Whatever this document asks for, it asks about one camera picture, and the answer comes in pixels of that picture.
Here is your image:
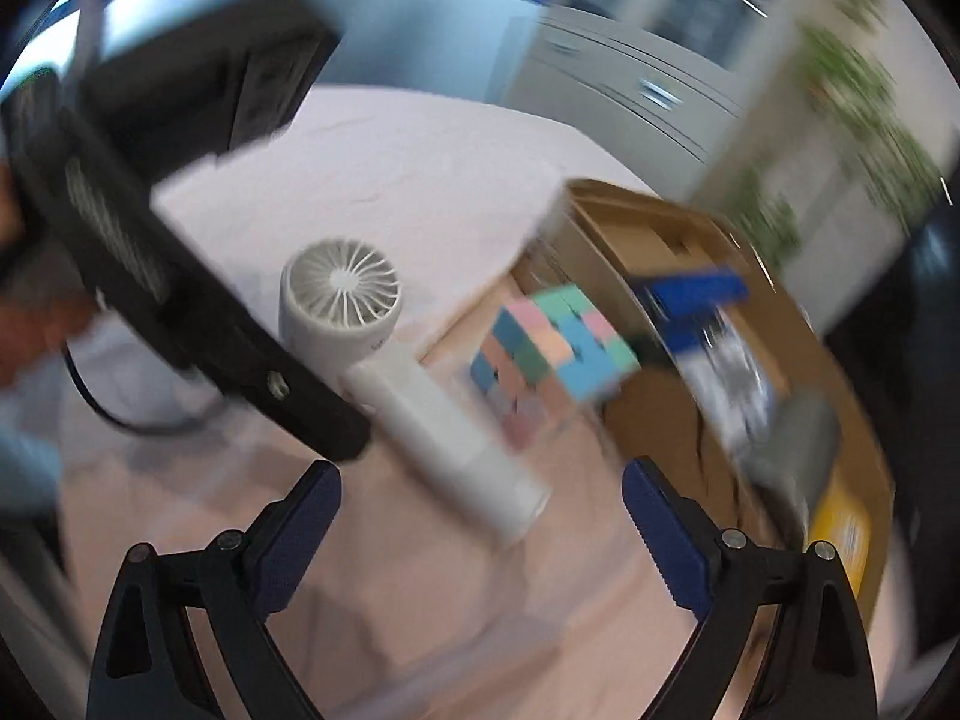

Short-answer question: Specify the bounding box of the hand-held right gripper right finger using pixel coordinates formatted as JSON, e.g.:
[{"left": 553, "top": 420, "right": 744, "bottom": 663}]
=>
[{"left": 621, "top": 456, "right": 878, "bottom": 720}]

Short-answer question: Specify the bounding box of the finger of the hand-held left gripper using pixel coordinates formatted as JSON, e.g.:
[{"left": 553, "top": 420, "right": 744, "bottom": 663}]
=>
[{"left": 186, "top": 291, "right": 374, "bottom": 464}]

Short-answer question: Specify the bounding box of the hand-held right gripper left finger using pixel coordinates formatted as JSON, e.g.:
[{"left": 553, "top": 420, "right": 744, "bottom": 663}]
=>
[{"left": 88, "top": 460, "right": 344, "bottom": 720}]

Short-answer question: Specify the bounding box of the brown cardboard box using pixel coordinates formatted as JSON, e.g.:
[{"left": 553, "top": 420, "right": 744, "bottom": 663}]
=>
[{"left": 420, "top": 178, "right": 897, "bottom": 616}]

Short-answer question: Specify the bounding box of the white handheld fan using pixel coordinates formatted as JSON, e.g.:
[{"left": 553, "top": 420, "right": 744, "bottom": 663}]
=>
[{"left": 279, "top": 238, "right": 552, "bottom": 545}]

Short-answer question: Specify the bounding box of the blue cartoon board game box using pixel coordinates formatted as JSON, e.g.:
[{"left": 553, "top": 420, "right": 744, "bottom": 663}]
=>
[{"left": 628, "top": 268, "right": 781, "bottom": 451}]

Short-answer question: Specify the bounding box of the person's left hand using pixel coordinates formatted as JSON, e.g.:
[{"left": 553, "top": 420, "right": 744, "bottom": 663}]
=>
[{"left": 0, "top": 165, "right": 102, "bottom": 391}]

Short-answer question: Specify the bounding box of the grey rectangular object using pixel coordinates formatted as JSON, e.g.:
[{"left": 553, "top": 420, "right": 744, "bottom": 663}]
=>
[{"left": 750, "top": 390, "right": 841, "bottom": 503}]

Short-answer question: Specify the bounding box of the yellow packet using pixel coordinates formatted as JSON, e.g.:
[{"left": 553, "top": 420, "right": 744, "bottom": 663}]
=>
[{"left": 806, "top": 480, "right": 875, "bottom": 593}]

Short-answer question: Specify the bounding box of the pastel puzzle cube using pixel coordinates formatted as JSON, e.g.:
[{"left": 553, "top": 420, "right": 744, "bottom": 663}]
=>
[{"left": 469, "top": 283, "right": 642, "bottom": 410}]

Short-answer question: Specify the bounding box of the black chair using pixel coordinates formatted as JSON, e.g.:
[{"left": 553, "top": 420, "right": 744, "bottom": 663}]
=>
[{"left": 825, "top": 217, "right": 960, "bottom": 526}]

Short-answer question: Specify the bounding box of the white cabinet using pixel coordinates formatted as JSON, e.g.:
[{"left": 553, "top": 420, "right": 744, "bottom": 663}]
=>
[{"left": 487, "top": 7, "right": 743, "bottom": 188}]

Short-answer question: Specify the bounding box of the green plant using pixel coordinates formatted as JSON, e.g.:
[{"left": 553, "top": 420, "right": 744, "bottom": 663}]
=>
[{"left": 720, "top": 22, "right": 953, "bottom": 278}]

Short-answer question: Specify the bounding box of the black cable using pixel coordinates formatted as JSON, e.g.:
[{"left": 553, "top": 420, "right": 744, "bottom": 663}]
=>
[{"left": 64, "top": 341, "right": 226, "bottom": 436}]

